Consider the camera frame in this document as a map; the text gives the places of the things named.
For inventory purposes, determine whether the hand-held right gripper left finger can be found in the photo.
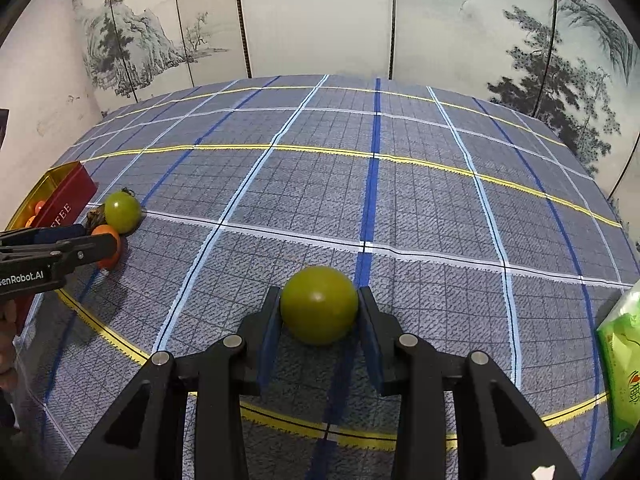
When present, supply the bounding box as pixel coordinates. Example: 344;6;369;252
60;286;283;480

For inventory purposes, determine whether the gold tin box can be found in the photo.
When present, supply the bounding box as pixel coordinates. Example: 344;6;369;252
5;161;99;231

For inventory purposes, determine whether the green plastic packet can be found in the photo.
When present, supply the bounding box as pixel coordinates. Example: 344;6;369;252
595;280;640;451

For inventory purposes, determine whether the blue plaid tablecloth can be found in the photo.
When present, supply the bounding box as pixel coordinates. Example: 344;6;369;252
12;74;640;480

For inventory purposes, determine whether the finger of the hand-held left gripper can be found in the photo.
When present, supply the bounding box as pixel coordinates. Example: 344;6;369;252
0;232;119;281
0;224;88;247

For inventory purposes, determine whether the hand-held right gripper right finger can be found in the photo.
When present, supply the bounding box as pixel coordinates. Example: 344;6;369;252
357;286;583;480

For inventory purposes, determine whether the orange tomato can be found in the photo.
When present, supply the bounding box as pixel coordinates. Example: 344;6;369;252
91;225;122;270

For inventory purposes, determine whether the green tomato with stem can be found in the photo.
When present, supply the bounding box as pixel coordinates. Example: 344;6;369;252
104;189;142;235

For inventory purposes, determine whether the landscape painted folding screen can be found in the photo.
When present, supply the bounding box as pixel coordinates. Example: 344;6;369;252
70;0;640;196

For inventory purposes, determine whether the person's left hand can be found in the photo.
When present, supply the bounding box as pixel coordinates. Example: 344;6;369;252
0;294;23;391

